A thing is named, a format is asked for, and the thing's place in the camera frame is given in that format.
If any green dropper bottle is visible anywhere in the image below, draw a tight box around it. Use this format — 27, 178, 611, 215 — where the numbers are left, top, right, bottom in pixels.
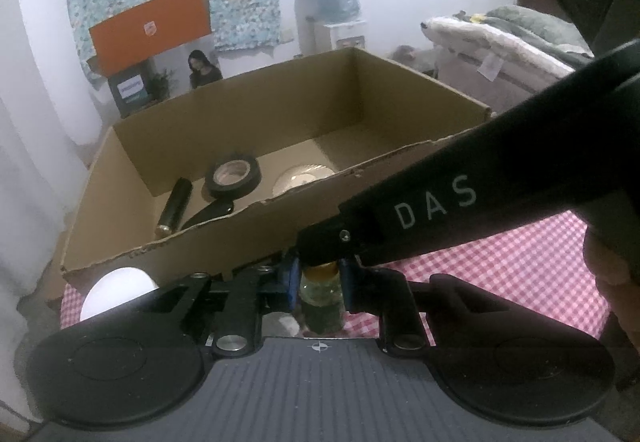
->
298, 262, 345, 336

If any gold lid cosmetic jar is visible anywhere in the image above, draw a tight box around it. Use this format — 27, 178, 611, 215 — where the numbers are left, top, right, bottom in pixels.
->
272, 165, 334, 197

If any black clip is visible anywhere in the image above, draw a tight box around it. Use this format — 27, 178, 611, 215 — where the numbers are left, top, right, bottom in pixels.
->
181, 199, 234, 231

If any black electrical tape roll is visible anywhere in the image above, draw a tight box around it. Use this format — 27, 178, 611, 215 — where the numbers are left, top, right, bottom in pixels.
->
205, 155, 262, 200

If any black cylinder tube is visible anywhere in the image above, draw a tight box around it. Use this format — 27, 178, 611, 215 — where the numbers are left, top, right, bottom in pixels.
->
155, 177, 193, 238

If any white supplement bottle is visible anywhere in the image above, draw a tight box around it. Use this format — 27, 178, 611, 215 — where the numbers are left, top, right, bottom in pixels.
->
80, 267, 158, 321

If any white wall charger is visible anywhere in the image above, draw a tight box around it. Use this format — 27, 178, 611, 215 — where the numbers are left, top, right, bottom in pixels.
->
262, 312, 300, 338

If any person right hand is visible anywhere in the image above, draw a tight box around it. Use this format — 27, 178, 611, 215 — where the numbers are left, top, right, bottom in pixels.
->
582, 228, 640, 349

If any brown cardboard box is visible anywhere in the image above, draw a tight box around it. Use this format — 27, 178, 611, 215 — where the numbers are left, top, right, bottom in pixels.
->
61, 48, 491, 290

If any grey sofa with blankets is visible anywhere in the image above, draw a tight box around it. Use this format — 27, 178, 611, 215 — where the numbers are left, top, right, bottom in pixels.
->
421, 5, 594, 113

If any pink checkered tablecloth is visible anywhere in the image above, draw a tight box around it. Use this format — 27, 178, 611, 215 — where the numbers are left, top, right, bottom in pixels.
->
60, 211, 612, 342

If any water dispenser with bottle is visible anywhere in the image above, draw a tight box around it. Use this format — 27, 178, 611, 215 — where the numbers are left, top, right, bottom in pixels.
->
294, 0, 367, 56

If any orange Philips box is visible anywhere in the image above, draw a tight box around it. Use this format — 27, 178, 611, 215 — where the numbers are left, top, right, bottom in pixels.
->
88, 0, 210, 118

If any white curtain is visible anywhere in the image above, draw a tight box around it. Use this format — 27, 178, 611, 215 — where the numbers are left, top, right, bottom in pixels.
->
0, 90, 91, 423

